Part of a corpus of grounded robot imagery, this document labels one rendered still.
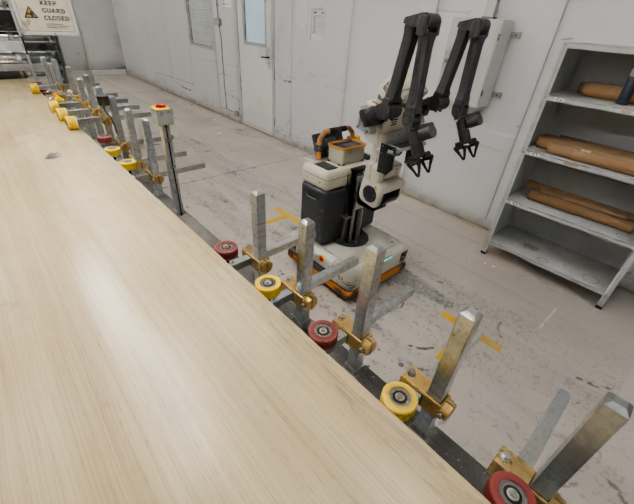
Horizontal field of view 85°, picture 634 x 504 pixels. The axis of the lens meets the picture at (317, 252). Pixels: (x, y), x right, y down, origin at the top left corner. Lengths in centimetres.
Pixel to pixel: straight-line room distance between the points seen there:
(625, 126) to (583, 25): 74
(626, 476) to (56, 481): 212
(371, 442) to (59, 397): 65
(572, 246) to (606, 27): 154
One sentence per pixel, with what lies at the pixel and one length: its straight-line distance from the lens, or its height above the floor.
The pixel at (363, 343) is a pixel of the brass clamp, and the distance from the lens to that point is 101.
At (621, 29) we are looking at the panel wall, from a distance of 329.
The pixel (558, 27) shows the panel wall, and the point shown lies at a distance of 340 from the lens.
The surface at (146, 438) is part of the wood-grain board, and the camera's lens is 83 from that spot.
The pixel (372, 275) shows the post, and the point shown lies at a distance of 86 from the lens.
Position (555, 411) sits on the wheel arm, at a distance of 111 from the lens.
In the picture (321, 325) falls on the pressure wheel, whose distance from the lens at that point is 96.
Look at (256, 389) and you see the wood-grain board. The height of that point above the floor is 90.
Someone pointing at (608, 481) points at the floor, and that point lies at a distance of 221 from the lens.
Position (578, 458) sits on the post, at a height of 98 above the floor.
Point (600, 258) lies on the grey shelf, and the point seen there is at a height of 16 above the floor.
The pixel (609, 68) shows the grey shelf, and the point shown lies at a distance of 327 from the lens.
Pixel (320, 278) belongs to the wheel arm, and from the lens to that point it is 123.
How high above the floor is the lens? 159
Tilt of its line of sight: 34 degrees down
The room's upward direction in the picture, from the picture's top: 4 degrees clockwise
